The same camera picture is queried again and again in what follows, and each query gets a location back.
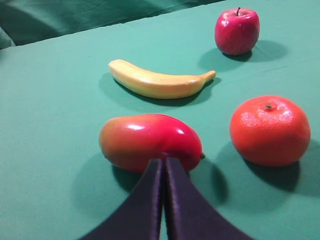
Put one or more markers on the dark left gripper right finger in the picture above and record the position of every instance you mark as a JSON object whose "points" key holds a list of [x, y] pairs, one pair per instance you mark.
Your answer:
{"points": [[188, 214]]}

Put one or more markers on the red apple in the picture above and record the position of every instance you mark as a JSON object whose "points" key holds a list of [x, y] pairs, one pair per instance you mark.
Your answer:
{"points": [[237, 31]]}

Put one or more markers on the green backdrop cloth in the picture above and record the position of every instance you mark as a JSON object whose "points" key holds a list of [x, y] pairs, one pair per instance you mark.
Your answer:
{"points": [[28, 21]]}

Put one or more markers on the red mango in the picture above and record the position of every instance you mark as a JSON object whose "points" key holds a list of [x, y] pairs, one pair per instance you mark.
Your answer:
{"points": [[130, 142]]}

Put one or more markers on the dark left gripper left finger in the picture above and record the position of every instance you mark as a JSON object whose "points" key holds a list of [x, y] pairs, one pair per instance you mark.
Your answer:
{"points": [[139, 216]]}

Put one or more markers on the orange tangerine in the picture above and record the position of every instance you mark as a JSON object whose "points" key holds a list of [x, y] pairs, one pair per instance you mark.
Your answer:
{"points": [[270, 131]]}

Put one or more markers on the yellow banana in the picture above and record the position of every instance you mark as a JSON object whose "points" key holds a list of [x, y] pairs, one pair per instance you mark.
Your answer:
{"points": [[157, 85]]}

